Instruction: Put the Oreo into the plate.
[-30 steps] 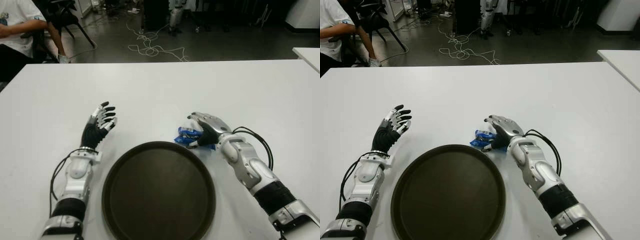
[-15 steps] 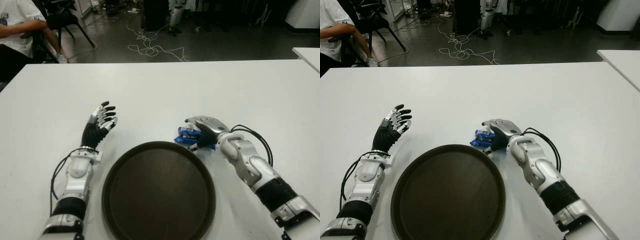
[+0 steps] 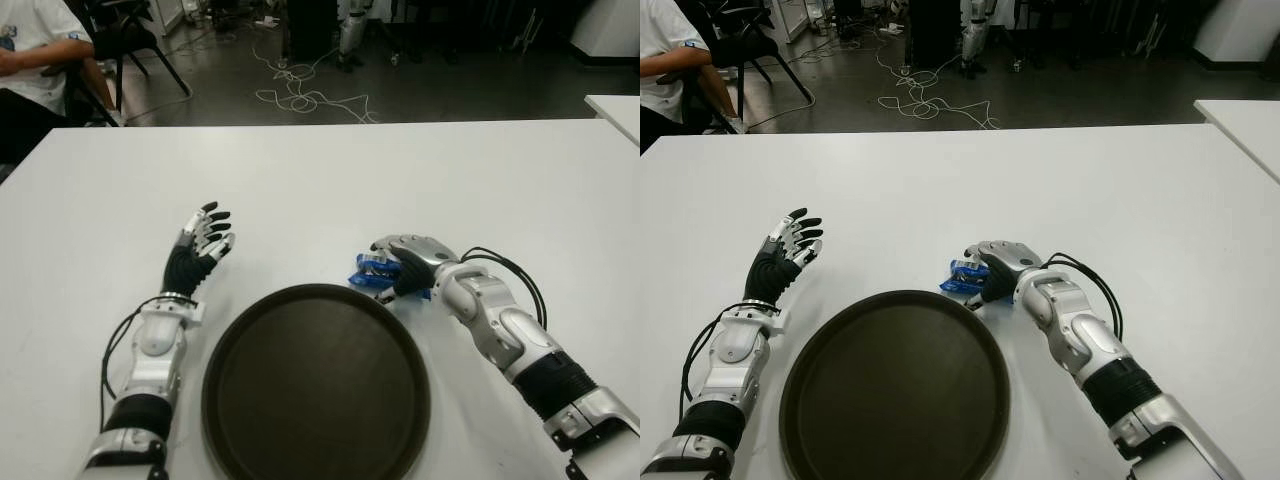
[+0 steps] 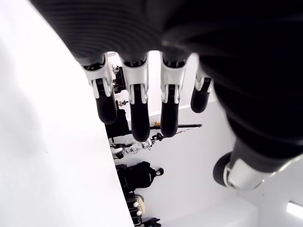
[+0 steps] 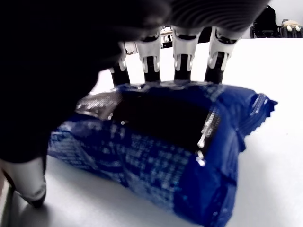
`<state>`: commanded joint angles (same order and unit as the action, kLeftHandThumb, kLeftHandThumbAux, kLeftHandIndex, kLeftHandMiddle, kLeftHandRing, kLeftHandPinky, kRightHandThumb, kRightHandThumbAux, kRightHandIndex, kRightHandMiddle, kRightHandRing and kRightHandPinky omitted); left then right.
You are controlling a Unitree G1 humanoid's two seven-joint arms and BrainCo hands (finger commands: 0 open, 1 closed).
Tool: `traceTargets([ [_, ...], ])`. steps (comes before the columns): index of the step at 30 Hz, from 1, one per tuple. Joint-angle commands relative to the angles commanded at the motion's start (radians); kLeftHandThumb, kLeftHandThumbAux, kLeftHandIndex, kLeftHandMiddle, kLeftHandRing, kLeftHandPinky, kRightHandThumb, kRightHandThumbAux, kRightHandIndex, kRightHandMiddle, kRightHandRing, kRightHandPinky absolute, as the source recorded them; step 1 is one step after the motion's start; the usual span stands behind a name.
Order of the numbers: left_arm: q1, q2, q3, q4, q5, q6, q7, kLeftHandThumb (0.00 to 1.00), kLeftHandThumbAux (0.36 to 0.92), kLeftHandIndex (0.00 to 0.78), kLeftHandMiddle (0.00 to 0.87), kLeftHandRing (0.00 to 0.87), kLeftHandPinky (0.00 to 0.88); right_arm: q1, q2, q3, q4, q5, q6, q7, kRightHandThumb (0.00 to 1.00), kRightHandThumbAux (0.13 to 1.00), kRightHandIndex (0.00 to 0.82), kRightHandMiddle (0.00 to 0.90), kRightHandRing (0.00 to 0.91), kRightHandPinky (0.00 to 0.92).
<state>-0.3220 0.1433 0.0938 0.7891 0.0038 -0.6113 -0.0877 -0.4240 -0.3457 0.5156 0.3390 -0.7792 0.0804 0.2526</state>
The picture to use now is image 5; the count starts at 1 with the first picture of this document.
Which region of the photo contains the beige plush object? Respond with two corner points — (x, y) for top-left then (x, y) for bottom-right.
(281, 18), (302, 32)

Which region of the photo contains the black background equipment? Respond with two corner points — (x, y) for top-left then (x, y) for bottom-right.
(250, 4), (303, 38)

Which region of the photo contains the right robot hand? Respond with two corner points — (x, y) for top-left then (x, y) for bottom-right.
(0, 0), (272, 209)

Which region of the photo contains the blue Oreo packet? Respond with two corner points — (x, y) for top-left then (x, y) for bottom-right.
(47, 80), (279, 227)

